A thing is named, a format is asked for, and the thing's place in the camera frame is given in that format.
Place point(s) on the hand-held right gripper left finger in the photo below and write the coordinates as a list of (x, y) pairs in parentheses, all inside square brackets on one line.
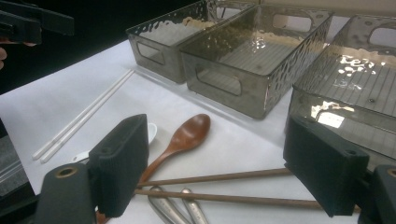
[(120, 165)]

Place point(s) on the black curtain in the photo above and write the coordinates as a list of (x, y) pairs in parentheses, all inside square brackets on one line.
[(99, 28)]

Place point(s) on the brown wooden chopstick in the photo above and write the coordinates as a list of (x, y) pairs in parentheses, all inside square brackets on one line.
[(218, 177), (236, 198)]

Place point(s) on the beige wooden shelf unit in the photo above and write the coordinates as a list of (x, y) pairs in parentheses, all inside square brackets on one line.
[(358, 6)]

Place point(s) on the smoky transparent plastic bin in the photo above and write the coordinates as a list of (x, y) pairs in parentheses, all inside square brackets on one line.
[(224, 93), (162, 46), (358, 102)]

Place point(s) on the brown wooden spoon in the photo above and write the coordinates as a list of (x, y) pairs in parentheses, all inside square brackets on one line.
[(190, 133)]

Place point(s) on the white ceramic spoon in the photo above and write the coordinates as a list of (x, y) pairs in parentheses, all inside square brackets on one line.
[(152, 132)]

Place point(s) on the silver metal fork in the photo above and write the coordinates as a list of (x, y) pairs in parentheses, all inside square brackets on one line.
[(194, 207)]

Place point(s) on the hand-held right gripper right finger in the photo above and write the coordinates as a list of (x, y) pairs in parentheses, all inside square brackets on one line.
[(323, 165)]

